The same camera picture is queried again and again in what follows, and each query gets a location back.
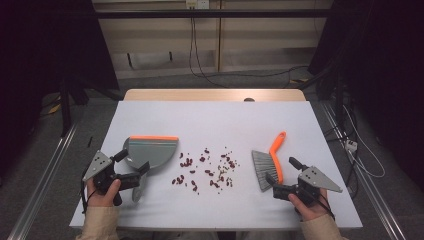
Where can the orange brush with grey bristles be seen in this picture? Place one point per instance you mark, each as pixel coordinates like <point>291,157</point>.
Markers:
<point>265,165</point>

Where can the metal floor rail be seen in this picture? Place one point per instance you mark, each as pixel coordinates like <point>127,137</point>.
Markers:
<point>366,180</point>
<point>43,180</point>

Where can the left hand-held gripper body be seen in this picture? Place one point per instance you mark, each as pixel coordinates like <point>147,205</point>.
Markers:
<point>100,166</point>

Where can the black horizontal bar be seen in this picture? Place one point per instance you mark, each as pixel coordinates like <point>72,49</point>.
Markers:
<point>213,13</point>

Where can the dark table grommet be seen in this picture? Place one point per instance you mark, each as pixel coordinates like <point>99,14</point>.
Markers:
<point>249,99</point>

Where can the black metal stand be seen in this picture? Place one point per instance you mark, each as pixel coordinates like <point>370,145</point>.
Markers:
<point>66,110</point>

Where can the person's left hand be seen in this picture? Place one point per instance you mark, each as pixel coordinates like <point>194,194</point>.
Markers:
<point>100,199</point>

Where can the white table board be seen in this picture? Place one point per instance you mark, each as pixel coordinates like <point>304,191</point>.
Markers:
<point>216,120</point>

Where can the scatter of red beans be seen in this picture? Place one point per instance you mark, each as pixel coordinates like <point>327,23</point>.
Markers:
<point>187,162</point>

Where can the black curtain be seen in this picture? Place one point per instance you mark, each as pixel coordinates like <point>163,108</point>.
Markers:
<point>383,66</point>
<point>40,50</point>

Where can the white wall socket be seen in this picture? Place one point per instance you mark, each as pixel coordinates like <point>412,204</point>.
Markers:
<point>197,4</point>

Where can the wooden table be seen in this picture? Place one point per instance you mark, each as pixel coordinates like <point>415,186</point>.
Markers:
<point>200,95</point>

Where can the grey dustpan with orange edge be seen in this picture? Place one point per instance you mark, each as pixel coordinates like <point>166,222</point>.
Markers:
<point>153,151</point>

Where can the person's right hand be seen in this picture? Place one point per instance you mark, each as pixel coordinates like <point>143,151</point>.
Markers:
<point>311,210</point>

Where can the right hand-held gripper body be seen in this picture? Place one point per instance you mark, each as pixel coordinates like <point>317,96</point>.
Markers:
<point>313,180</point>

